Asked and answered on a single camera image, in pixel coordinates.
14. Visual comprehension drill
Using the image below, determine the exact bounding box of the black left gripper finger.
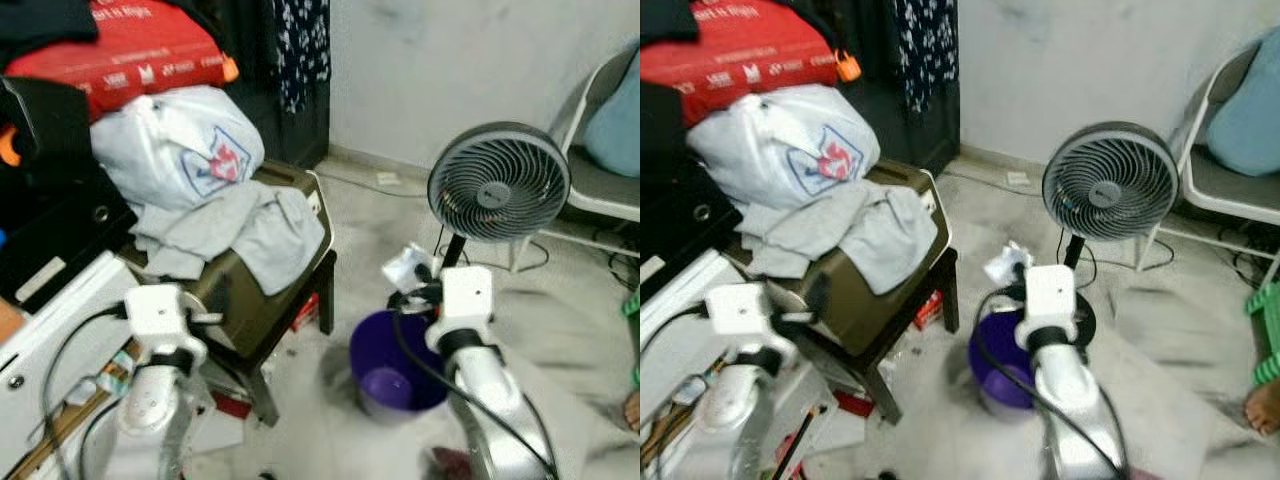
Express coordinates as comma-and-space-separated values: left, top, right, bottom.
803, 272, 833, 323
203, 274, 233, 326

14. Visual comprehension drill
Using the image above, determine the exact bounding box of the white paper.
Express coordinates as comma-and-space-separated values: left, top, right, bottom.
985, 240, 1031, 286
383, 243, 433, 291

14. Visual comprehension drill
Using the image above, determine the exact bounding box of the olive brown case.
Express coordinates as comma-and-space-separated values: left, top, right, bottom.
770, 160, 951, 356
120, 160, 336, 361

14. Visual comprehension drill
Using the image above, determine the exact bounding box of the purple waste bin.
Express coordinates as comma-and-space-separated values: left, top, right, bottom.
348, 310, 451, 421
968, 312, 1046, 416

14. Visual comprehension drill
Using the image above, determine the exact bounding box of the grey cloth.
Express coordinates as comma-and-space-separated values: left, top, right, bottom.
130, 180, 326, 296
738, 180, 939, 296

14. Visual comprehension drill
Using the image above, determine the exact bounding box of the dark wooden stool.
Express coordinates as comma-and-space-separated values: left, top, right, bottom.
200, 250, 339, 426
800, 248, 961, 426

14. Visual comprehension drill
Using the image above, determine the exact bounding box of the grey round fan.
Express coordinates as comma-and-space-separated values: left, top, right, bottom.
427, 122, 571, 276
1042, 122, 1181, 346

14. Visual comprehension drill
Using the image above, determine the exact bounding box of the white cabinet panel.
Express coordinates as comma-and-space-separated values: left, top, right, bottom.
0, 250, 141, 471
640, 248, 746, 421

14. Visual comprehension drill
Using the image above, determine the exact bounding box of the black box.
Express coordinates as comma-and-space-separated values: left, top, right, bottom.
640, 80, 746, 286
0, 75, 136, 311

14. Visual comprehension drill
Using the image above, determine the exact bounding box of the white plastic bag with logo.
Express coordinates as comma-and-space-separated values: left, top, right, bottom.
685, 85, 881, 209
90, 85, 266, 211

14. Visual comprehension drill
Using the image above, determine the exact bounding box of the black cabinet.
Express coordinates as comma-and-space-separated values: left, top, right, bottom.
225, 0, 331, 171
850, 0, 961, 176

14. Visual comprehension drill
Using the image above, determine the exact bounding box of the blue cushion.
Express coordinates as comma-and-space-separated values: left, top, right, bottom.
1205, 28, 1280, 179
583, 55, 641, 179

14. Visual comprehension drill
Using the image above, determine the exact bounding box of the dark floral print garment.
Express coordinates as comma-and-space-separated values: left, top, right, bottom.
272, 0, 331, 116
893, 0, 961, 116

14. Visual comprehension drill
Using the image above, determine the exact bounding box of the red printed bag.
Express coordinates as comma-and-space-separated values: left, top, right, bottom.
640, 0, 851, 126
5, 0, 236, 121

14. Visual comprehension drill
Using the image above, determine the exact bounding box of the person in grey trousers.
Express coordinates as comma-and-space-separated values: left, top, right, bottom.
1243, 385, 1280, 436

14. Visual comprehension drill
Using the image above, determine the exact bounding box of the black cloth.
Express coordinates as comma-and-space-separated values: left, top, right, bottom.
640, 0, 701, 46
0, 0, 101, 71

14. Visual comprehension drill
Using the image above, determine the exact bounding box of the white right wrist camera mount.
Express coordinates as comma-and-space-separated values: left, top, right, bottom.
1025, 264, 1078, 331
440, 265, 494, 331

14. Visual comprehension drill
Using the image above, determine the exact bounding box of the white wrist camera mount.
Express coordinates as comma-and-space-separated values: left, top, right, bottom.
125, 283, 206, 346
703, 283, 786, 346
440, 265, 494, 331
1025, 264, 1078, 331

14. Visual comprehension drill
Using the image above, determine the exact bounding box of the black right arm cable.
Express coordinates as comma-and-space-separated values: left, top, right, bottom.
972, 285, 1131, 480
390, 290, 556, 480

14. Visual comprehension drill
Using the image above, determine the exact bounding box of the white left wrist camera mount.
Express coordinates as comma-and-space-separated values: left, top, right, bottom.
703, 283, 786, 346
125, 283, 206, 346

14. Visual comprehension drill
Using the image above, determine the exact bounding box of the white frame chair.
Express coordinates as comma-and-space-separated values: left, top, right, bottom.
545, 45, 641, 273
1140, 40, 1280, 291

